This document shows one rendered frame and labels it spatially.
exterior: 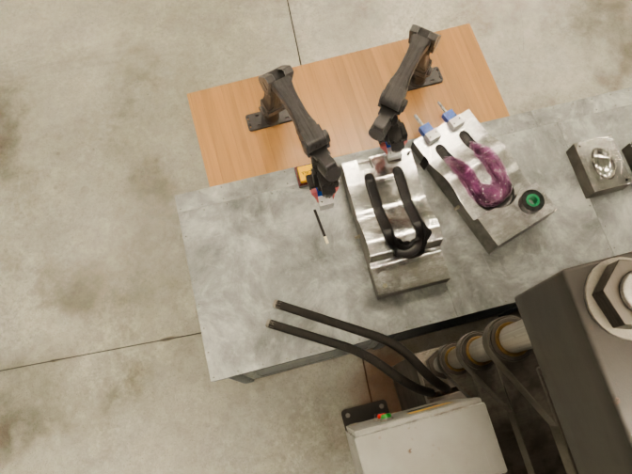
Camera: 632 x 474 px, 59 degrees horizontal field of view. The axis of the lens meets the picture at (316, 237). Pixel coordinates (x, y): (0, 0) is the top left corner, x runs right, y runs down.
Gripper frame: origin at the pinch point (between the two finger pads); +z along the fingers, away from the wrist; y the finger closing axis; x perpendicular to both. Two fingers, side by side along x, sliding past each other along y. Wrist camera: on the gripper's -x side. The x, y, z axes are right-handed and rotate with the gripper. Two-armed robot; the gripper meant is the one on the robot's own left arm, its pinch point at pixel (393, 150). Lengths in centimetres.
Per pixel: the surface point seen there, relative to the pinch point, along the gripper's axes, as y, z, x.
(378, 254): -15.3, 10.6, -34.4
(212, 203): -70, 3, 2
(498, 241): 25.9, 19.5, -36.1
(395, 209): -5.1, 10.6, -17.8
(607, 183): 72, 25, -21
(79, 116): -151, 34, 120
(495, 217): 27.4, 16.9, -28.0
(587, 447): 4, -57, -121
